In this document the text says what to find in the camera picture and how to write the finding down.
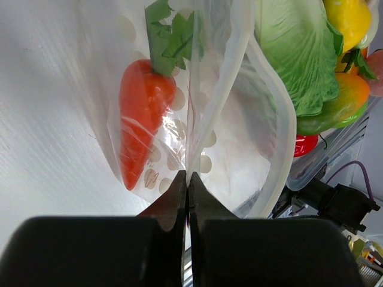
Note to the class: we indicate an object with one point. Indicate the toy napa cabbage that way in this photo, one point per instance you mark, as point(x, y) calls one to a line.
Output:
point(303, 48)

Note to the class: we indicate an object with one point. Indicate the toy carrot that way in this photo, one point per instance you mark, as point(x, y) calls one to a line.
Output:
point(148, 88)

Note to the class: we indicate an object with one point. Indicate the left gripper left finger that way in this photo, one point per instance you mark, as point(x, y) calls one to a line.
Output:
point(142, 250)

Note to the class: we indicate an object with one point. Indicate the grey plastic food tray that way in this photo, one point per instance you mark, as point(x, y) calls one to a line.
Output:
point(335, 142)

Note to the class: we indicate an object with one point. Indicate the toy mango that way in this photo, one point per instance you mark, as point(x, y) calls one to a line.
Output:
point(353, 93)

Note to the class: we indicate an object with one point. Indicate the toy yellow pepper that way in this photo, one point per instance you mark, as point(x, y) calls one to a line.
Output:
point(352, 18)

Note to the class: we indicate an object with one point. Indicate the toy red bell pepper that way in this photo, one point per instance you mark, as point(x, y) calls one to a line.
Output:
point(305, 144)

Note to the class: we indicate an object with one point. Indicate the clear dotted zip bag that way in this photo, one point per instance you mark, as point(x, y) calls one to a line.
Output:
point(232, 120)

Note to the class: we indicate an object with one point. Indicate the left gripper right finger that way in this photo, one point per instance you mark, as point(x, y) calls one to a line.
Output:
point(229, 251)

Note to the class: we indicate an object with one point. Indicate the toy pink peach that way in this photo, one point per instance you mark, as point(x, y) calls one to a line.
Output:
point(375, 64)

